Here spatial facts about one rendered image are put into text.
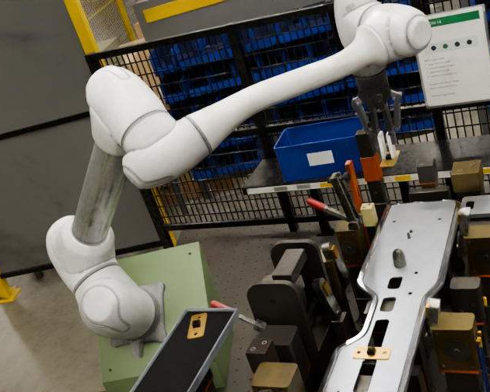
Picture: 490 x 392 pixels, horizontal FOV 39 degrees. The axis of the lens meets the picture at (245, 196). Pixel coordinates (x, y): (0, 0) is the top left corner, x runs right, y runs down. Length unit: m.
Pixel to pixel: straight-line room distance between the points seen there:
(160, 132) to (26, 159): 2.76
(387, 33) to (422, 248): 0.65
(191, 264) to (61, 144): 2.12
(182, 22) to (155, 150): 2.51
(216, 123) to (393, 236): 0.69
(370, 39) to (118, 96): 0.56
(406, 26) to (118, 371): 1.31
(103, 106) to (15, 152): 2.68
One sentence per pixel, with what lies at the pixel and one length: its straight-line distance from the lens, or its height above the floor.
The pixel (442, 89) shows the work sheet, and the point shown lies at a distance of 2.36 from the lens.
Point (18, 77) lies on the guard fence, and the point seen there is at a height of 1.35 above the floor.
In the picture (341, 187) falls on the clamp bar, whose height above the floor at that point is 1.18.
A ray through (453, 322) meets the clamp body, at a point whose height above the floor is 1.05.
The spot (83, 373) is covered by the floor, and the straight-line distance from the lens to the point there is 3.77.
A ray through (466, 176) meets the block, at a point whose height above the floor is 1.05.
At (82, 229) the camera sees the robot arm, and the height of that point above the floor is 1.30.
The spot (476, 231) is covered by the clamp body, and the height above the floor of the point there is 1.04.
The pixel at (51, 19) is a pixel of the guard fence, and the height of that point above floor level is 1.58.
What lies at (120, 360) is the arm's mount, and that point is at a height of 0.84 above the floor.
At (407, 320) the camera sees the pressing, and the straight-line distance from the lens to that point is 1.70.
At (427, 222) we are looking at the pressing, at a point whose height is 1.00.
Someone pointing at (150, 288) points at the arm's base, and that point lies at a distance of 2.16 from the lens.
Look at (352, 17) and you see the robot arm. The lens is 1.66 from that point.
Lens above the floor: 2.05
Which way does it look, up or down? 25 degrees down
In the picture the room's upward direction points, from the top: 19 degrees counter-clockwise
